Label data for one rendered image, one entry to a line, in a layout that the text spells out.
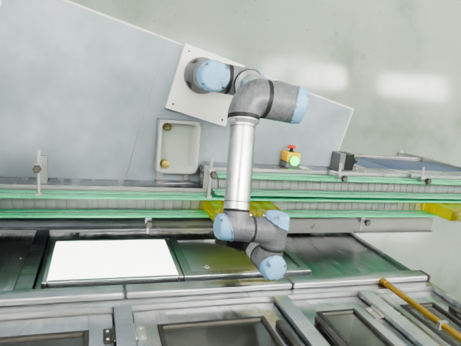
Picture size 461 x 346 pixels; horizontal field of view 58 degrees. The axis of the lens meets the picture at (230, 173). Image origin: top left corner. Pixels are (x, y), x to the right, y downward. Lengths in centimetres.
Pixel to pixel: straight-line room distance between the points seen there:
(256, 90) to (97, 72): 79
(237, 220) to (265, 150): 86
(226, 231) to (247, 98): 38
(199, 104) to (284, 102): 65
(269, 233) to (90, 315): 56
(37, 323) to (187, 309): 41
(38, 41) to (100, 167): 54
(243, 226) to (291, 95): 41
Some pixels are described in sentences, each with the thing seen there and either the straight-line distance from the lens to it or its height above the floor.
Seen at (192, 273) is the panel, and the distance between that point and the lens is 143.
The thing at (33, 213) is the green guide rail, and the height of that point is 94.
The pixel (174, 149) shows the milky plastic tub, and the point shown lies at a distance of 184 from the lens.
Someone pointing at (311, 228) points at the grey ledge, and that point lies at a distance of 204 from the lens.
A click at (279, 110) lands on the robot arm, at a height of 141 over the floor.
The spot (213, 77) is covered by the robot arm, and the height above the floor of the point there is 100.
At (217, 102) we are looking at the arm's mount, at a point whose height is 78.
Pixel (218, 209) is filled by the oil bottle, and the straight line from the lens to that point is 164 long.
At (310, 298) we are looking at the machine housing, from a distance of 148.
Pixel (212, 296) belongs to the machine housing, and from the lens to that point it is 137.
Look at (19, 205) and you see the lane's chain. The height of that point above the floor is 88.
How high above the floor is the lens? 255
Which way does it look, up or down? 68 degrees down
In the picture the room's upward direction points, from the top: 127 degrees clockwise
